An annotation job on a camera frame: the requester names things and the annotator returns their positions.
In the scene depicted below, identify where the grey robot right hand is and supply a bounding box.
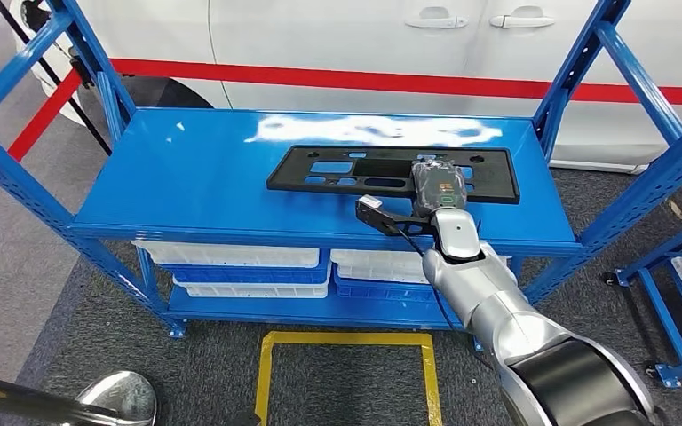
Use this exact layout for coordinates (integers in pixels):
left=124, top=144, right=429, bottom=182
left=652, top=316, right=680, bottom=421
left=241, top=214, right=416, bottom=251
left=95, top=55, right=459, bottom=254
left=409, top=157, right=469, bottom=220

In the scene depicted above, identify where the black plastic plate part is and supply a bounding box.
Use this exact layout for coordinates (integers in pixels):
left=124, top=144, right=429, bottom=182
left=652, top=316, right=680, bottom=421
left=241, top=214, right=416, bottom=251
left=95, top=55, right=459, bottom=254
left=266, top=145, right=521, bottom=206

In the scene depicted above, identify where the blue metal shelf rack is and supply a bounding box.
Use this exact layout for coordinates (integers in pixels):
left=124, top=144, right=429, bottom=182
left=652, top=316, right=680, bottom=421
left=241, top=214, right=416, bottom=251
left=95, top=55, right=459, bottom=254
left=0, top=0, right=682, bottom=354

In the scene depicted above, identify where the red barrier belt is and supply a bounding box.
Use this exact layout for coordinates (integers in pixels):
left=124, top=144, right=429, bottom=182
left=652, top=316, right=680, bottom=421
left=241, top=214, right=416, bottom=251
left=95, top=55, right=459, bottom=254
left=0, top=69, right=83, bottom=229
left=110, top=57, right=682, bottom=107

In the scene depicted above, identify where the white car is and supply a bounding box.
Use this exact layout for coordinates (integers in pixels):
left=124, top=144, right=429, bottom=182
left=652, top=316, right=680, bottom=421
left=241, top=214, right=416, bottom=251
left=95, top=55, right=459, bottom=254
left=8, top=0, right=682, bottom=175

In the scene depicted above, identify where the blue wheeled metal rack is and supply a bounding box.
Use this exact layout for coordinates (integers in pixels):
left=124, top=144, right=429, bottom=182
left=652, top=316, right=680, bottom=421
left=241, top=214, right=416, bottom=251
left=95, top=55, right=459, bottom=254
left=602, top=211, right=682, bottom=390

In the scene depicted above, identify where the yellow floor tape square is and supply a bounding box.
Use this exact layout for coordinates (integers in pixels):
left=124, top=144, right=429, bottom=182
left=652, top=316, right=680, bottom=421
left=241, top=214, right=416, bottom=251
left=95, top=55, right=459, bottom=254
left=254, top=330, right=443, bottom=426

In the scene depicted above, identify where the black car tyre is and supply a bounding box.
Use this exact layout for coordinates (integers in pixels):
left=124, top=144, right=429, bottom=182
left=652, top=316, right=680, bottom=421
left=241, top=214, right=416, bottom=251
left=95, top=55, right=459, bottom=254
left=114, top=75, right=216, bottom=112

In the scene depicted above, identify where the chrome barrier stanchion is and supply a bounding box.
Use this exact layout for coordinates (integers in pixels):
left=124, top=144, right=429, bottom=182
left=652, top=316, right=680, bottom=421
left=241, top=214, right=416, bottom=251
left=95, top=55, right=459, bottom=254
left=0, top=368, right=159, bottom=426

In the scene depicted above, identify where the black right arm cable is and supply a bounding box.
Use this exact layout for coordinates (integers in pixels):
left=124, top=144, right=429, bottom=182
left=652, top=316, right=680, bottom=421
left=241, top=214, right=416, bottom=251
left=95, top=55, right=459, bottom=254
left=396, top=227, right=498, bottom=373

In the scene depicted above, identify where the black right wrist camera bracket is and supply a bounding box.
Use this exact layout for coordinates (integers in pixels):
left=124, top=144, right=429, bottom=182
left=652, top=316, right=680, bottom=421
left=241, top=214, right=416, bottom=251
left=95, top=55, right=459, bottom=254
left=355, top=202, right=436, bottom=239

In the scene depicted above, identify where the white car door handle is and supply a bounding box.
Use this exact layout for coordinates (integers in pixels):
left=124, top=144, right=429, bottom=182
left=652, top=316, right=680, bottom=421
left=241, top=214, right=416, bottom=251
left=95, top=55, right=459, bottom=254
left=488, top=5, right=556, bottom=29
left=404, top=6, right=471, bottom=30

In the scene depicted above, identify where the black barrier post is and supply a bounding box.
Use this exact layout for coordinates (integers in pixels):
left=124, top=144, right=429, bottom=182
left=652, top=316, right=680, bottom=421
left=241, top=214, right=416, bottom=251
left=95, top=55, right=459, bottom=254
left=0, top=0, right=114, bottom=157

